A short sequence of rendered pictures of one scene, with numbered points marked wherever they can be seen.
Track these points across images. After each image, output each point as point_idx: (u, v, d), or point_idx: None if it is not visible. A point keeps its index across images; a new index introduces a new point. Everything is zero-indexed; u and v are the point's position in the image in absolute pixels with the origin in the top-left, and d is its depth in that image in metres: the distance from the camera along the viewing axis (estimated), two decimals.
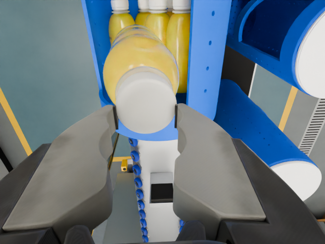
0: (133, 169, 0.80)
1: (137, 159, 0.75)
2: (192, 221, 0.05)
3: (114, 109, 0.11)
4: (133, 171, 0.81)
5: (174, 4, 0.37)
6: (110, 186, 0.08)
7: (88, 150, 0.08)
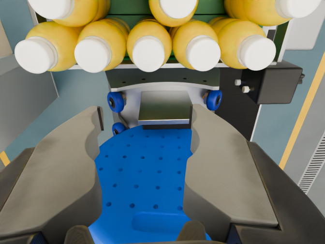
0: None
1: None
2: (192, 221, 0.05)
3: (99, 110, 0.11)
4: None
5: None
6: (99, 187, 0.08)
7: (74, 152, 0.08)
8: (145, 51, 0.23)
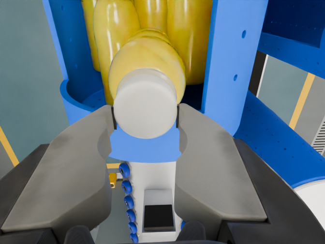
0: (123, 186, 0.64)
1: (126, 174, 0.58)
2: (192, 221, 0.05)
3: (113, 109, 0.11)
4: (122, 188, 0.65)
5: None
6: (109, 186, 0.08)
7: (87, 150, 0.08)
8: (138, 103, 0.11)
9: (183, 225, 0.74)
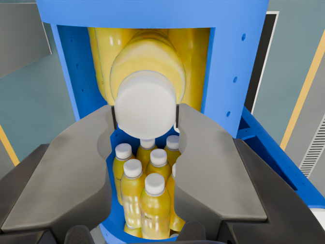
0: None
1: None
2: (192, 221, 0.05)
3: (113, 109, 0.11)
4: None
5: None
6: (109, 186, 0.08)
7: (87, 150, 0.08)
8: None
9: None
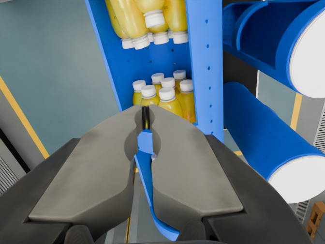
0: None
1: None
2: (192, 221, 0.05)
3: (143, 109, 0.11)
4: None
5: None
6: (131, 188, 0.07)
7: (114, 149, 0.08)
8: None
9: None
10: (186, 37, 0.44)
